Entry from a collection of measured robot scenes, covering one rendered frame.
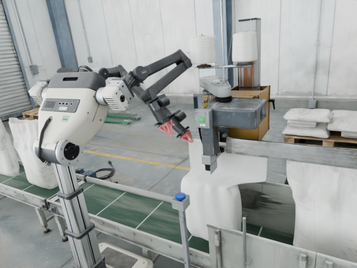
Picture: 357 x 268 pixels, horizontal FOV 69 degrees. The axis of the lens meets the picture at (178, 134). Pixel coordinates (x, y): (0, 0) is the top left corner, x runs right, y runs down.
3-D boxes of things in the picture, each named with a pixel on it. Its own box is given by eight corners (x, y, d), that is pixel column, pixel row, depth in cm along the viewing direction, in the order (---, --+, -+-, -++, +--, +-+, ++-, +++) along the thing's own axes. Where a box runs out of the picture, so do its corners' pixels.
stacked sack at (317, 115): (282, 121, 401) (282, 112, 397) (288, 114, 434) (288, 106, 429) (331, 125, 365) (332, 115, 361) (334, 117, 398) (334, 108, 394)
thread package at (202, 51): (185, 66, 162) (183, 37, 156) (197, 63, 175) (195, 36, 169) (210, 65, 153) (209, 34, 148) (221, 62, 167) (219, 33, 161)
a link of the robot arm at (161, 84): (178, 63, 170) (189, 56, 162) (183, 70, 171) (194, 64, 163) (136, 95, 143) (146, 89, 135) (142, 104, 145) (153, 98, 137)
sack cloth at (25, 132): (21, 183, 284) (0, 120, 260) (40, 174, 301) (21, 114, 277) (46, 193, 259) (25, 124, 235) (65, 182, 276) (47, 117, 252)
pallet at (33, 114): (23, 117, 632) (21, 111, 628) (67, 105, 725) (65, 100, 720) (41, 120, 587) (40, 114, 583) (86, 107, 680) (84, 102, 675)
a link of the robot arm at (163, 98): (139, 95, 144) (147, 90, 138) (154, 89, 151) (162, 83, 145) (150, 115, 146) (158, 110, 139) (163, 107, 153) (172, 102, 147)
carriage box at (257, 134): (220, 142, 171) (218, 94, 161) (236, 126, 198) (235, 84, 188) (258, 146, 159) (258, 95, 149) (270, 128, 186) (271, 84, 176)
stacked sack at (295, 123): (285, 127, 410) (285, 117, 405) (295, 116, 460) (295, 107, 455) (316, 130, 386) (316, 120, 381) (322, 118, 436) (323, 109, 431)
